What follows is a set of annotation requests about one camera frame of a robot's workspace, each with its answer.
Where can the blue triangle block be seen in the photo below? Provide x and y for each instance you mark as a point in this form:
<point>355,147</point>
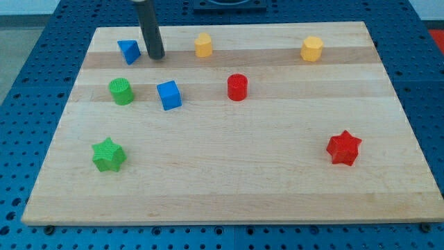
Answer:
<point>130,50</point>

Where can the red cylinder block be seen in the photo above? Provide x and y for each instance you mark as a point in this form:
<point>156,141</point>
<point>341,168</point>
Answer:
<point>237,87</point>

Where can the wooden board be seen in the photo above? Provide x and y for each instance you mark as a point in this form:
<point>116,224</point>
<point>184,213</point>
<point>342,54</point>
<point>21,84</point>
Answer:
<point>213,160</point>

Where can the blue cube block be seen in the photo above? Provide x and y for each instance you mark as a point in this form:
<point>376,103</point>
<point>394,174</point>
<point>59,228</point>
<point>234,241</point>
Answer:
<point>169,95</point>

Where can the yellow heart block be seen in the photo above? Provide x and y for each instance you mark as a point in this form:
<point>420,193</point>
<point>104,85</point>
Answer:
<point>203,45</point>

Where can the green cylinder block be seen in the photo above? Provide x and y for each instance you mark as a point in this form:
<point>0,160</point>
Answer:
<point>121,91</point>

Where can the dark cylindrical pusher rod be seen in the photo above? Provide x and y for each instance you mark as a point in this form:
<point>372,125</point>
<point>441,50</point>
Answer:
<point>150,29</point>

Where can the green star block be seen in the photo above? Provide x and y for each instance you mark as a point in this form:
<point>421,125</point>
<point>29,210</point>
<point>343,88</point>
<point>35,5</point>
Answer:
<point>108,156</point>

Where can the yellow hexagon block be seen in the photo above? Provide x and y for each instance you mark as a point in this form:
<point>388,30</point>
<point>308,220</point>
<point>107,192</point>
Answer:
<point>311,49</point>

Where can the red star block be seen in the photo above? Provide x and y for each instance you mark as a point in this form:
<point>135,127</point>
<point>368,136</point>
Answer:
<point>344,148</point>

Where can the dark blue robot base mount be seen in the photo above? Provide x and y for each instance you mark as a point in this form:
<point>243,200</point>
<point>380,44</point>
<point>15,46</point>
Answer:
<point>228,5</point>

